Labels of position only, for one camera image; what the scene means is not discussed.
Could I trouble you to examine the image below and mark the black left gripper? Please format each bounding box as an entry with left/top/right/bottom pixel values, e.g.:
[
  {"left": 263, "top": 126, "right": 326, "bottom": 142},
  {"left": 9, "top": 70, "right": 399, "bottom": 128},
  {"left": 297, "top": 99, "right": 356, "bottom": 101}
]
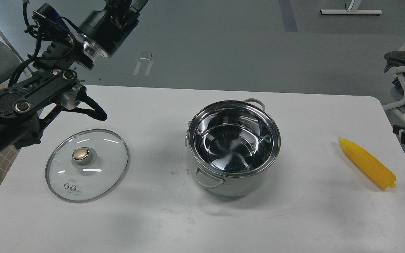
[{"left": 78, "top": 0, "right": 148, "bottom": 59}]

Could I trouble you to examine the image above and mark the glass pot lid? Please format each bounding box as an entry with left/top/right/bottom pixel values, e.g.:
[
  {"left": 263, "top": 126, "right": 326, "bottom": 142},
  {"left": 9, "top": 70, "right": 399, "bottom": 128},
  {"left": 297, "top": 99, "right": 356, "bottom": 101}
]
[{"left": 45, "top": 129, "right": 130, "bottom": 203}]

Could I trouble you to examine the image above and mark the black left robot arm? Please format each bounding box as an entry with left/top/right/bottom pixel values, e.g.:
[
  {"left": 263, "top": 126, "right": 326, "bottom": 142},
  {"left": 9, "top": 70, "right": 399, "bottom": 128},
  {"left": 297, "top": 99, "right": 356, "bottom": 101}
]
[{"left": 0, "top": 0, "right": 147, "bottom": 152}]

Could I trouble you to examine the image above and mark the stainless steel pot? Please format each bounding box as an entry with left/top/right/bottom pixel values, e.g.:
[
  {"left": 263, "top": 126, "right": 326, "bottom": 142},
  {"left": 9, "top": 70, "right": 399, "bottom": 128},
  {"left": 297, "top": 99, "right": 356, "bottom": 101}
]
[{"left": 185, "top": 98, "right": 282, "bottom": 197}]

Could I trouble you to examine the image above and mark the yellow toy corn cob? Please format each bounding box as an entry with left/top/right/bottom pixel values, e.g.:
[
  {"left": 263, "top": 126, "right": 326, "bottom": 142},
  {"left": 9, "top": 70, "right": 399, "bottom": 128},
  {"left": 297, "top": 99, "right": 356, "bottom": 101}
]
[{"left": 338, "top": 137, "right": 397, "bottom": 189}]

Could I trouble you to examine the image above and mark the white stand base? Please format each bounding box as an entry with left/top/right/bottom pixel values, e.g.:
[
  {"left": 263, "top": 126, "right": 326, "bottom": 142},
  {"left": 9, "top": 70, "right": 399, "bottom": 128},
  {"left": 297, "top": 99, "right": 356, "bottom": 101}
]
[{"left": 320, "top": 0, "right": 383, "bottom": 16}]

